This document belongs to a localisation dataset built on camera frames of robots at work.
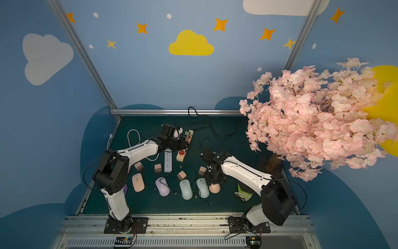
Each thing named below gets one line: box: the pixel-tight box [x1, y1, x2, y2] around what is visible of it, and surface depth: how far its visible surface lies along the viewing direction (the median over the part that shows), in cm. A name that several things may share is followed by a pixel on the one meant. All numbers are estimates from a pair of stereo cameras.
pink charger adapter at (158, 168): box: [154, 163, 163, 174], surface depth 95 cm
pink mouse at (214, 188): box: [208, 183, 221, 194], surface depth 80 cm
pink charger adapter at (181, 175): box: [176, 170, 188, 181], surface depth 92 cm
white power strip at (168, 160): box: [164, 147, 173, 173], surface depth 95 cm
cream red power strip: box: [176, 129, 194, 163], surface depth 100 cm
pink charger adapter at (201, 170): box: [198, 166, 207, 177], surface depth 93 cm
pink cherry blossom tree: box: [238, 57, 398, 183], surface depth 58 cm
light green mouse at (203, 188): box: [195, 177, 210, 199], surface depth 86 cm
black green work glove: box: [234, 181, 255, 202], surface depth 85 cm
